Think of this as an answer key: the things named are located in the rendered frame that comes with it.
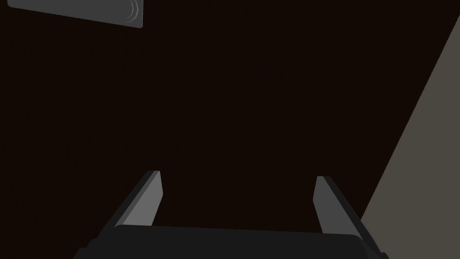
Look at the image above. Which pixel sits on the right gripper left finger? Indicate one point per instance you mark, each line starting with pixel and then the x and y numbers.
pixel 143 205

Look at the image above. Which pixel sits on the grey flat panel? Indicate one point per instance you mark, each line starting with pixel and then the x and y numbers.
pixel 82 10

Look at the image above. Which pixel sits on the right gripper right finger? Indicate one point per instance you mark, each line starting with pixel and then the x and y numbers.
pixel 336 212

